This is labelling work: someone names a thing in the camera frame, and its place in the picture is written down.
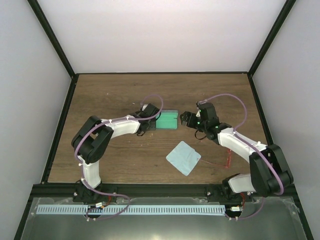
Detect black aluminium frame post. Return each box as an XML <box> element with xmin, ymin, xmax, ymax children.
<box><xmin>26</xmin><ymin>0</ymin><xmax>76</xmax><ymax>76</ymax></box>

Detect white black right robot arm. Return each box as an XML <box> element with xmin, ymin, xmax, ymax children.
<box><xmin>179</xmin><ymin>102</ymin><xmax>294</xmax><ymax>202</ymax></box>

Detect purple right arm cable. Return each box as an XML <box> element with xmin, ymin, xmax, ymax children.
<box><xmin>195</xmin><ymin>93</ymin><xmax>286</xmax><ymax>221</ymax></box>

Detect light blue cleaning cloth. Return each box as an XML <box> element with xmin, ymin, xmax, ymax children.
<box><xmin>165</xmin><ymin>141</ymin><xmax>202</xmax><ymax>176</ymax></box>

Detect black right frame post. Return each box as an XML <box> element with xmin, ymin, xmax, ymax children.
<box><xmin>248</xmin><ymin>0</ymin><xmax>297</xmax><ymax>75</ymax></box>

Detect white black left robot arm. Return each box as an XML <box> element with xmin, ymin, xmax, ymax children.
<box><xmin>71</xmin><ymin>103</ymin><xmax>161</xmax><ymax>202</ymax></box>

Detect light blue glasses case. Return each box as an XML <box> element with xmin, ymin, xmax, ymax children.
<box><xmin>155</xmin><ymin>110</ymin><xmax>179</xmax><ymax>130</ymax></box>

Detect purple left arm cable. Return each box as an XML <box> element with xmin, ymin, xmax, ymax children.
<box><xmin>74</xmin><ymin>93</ymin><xmax>164</xmax><ymax>222</ymax></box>

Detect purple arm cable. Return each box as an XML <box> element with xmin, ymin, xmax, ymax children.
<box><xmin>195</xmin><ymin>93</ymin><xmax>286</xmax><ymax>221</ymax></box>
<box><xmin>74</xmin><ymin>93</ymin><xmax>164</xmax><ymax>222</ymax></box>

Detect light blue slotted cable duct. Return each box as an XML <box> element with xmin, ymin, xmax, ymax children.
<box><xmin>36</xmin><ymin>204</ymin><xmax>226</xmax><ymax>216</ymax></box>

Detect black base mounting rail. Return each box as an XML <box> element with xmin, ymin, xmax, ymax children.
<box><xmin>32</xmin><ymin>183</ymin><xmax>296</xmax><ymax>204</ymax></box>

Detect red transparent sunglasses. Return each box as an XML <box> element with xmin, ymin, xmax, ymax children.
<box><xmin>199</xmin><ymin>149</ymin><xmax>232</xmax><ymax>169</ymax></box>

